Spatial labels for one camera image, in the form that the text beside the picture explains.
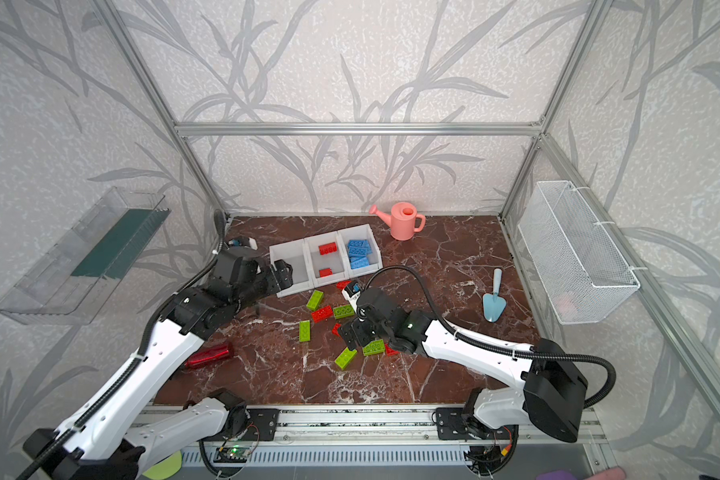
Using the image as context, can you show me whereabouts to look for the red tall brick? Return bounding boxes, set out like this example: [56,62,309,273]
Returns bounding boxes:
[318,242,338,256]

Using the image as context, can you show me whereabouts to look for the blue brick bottom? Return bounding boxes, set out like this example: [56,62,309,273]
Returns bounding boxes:
[349,256,370,270]

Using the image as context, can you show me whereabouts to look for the blue brick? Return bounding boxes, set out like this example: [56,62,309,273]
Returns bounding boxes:
[348,248,370,258]
[348,240,370,250]
[349,256,370,270]

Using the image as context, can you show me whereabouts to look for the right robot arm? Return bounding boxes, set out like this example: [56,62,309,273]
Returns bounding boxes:
[339,281,617,443]

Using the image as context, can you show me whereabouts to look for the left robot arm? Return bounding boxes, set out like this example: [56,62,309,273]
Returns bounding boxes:
[18,237,293,479]

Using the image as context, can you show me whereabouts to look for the green brick bottom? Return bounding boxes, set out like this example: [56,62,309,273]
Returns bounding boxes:
[334,348,357,371]

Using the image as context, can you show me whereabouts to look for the left white bin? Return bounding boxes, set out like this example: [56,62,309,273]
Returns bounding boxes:
[269,239,314,298]

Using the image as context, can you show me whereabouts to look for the white bin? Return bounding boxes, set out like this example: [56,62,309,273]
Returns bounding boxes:
[337,224,383,278]
[305,232,348,287]
[269,239,314,298]

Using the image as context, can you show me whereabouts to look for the green brick lower right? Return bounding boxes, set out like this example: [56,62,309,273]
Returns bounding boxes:
[362,339,386,357]

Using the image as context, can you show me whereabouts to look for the green brick centre studs-down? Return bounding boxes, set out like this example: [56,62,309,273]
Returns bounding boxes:
[332,304,355,320]

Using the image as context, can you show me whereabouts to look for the red brick centre left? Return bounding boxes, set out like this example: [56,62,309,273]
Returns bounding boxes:
[311,305,333,323]

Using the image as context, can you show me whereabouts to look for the green brick upper left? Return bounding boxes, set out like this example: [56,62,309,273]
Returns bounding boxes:
[306,290,324,312]

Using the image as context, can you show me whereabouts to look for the green brick upright left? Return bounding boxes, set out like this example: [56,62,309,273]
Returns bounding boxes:
[298,320,311,343]

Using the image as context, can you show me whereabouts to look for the middle white bin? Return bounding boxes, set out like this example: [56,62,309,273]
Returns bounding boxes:
[305,232,348,287]

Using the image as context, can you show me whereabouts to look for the red cylinder tool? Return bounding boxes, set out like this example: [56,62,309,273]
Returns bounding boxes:
[183,343,234,370]

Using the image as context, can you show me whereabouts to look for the right white bin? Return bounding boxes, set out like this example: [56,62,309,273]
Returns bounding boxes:
[337,224,383,278]

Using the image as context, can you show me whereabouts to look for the pink watering can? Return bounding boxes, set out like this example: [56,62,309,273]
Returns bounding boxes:
[369,202,426,241]

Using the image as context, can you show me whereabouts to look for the light blue trowel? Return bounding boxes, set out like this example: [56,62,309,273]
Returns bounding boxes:
[483,268,506,323]

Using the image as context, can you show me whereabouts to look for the green toy shovel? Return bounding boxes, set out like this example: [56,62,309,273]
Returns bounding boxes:
[143,452,182,480]

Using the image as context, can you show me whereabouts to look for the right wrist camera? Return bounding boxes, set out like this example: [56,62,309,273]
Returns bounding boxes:
[342,280,363,302]

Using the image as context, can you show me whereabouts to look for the aluminium front rail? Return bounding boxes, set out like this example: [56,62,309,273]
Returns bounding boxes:
[149,403,607,448]

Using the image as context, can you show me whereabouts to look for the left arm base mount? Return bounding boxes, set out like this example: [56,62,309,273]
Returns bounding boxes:
[214,408,280,442]

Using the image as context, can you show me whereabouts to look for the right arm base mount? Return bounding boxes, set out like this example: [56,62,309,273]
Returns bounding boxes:
[432,407,518,442]

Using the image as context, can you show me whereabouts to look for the clear wall shelf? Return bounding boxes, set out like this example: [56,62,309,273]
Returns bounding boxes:
[0,187,170,326]

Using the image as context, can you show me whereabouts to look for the white wire basket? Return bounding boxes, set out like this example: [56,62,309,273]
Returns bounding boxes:
[518,180,641,325]

